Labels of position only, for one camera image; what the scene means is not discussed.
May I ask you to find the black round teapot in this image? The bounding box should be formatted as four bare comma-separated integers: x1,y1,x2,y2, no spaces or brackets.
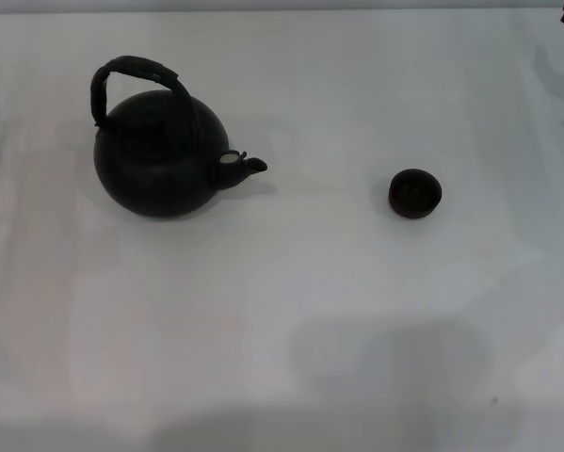
90,55,268,220

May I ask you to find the small dark teacup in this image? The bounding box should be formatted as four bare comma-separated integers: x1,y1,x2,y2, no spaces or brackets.
388,168,443,219

